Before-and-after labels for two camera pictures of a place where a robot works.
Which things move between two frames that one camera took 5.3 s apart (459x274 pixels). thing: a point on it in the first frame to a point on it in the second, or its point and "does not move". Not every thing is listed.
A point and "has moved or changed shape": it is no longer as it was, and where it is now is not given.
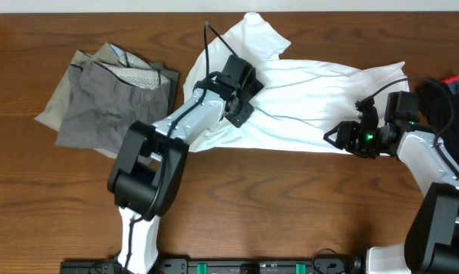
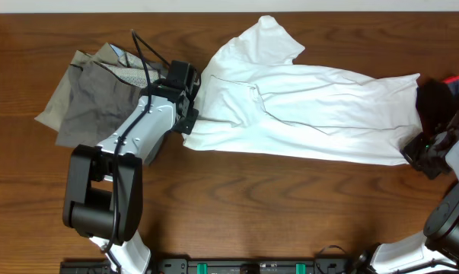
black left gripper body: [243, 112] to [192, 100]
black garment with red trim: [445, 106] does not move
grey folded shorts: [112, 96] does not move
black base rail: [220, 266] does not move
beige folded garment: [50, 114] does not move
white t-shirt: [301, 100] has moved or changed shape
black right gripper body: [362, 142] to [420, 154]
